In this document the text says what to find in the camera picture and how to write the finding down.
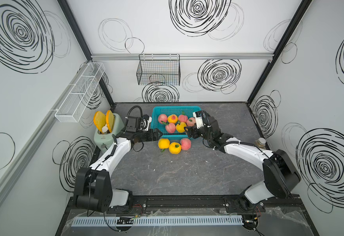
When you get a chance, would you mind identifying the pink peach front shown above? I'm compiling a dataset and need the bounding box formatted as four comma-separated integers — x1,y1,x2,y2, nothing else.
186,117,196,127

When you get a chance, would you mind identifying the yellow peach front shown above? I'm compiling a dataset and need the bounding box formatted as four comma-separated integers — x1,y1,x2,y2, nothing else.
176,122,187,133

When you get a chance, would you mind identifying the pink peach with leaf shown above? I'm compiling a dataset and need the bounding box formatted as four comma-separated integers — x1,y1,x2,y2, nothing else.
178,111,188,123

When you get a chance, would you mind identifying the teal plastic basket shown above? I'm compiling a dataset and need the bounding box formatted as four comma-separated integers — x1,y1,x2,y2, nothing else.
151,106,201,140

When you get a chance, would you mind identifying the yellow peach with leaf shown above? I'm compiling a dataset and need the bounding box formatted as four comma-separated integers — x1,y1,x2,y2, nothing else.
169,142,182,154

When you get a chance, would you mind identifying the yellow peach red spot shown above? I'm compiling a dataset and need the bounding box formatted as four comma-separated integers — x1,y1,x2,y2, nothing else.
167,115,179,124

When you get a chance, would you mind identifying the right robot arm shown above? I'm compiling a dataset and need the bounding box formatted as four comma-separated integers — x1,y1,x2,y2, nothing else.
185,110,302,211

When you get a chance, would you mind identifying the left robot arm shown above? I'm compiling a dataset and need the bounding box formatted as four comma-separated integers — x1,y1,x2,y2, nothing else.
73,115,163,213

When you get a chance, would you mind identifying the yellow toast slice right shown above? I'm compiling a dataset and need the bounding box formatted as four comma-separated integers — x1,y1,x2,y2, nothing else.
106,110,115,133

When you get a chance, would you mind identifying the yellow toast slice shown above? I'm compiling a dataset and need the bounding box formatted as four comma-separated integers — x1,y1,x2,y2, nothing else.
106,110,115,133
93,111,108,133

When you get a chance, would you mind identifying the mint green toaster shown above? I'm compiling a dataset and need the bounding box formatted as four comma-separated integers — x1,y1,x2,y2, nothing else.
94,113,125,153

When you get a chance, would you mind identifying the yellow toast slice left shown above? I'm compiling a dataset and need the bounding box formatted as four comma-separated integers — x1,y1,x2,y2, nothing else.
93,111,108,133

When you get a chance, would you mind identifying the small brown glass bottle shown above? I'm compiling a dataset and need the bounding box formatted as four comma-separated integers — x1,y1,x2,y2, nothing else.
254,138,267,149

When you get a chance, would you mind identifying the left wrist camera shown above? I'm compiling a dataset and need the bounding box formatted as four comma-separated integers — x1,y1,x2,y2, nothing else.
141,114,152,131

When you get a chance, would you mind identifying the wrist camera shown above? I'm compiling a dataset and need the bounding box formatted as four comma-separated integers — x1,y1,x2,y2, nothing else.
193,110,204,129
141,114,152,131

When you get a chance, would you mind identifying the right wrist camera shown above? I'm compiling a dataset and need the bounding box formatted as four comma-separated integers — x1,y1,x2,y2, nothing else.
193,110,204,129

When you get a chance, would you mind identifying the white wire wall shelf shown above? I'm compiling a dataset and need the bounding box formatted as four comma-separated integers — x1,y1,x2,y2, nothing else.
55,62,105,123

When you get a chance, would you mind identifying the black wire wall basket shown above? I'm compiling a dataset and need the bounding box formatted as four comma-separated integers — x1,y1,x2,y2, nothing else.
136,54,181,86

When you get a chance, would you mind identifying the white slotted cable duct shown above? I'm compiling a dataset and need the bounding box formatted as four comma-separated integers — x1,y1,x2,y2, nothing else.
71,215,244,227

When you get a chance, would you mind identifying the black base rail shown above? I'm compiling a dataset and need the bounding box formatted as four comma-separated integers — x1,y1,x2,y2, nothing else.
67,194,304,214

